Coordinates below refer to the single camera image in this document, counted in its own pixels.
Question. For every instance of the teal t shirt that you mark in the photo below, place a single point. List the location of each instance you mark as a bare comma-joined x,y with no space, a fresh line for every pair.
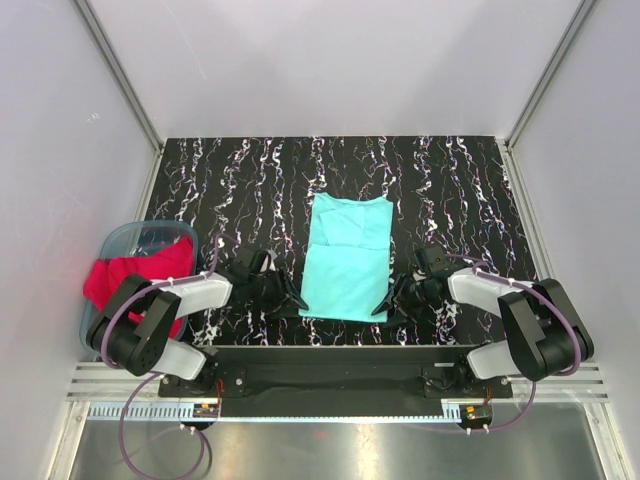
347,264

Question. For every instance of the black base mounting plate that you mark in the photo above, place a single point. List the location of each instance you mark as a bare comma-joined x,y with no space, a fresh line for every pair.
423,371

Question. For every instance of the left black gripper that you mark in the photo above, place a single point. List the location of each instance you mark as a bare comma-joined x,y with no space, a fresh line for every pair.
285,298

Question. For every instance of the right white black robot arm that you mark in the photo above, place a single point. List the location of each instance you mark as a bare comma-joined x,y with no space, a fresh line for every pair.
545,335

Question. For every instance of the aluminium frame rail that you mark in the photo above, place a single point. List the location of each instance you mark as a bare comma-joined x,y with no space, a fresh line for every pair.
96,381

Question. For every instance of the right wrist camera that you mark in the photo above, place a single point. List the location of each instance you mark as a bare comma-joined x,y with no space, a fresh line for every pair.
432,262

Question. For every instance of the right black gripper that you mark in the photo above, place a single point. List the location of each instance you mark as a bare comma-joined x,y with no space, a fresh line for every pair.
402,302

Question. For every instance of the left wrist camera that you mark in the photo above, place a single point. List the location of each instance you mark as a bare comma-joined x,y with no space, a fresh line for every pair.
248,263

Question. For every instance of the white slotted cable duct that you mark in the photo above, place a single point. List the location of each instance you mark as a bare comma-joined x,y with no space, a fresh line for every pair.
197,412

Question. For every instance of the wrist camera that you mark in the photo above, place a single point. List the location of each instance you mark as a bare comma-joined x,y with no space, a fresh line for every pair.
432,262
248,263

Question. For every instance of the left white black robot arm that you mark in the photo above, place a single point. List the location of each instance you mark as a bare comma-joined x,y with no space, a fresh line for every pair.
132,332

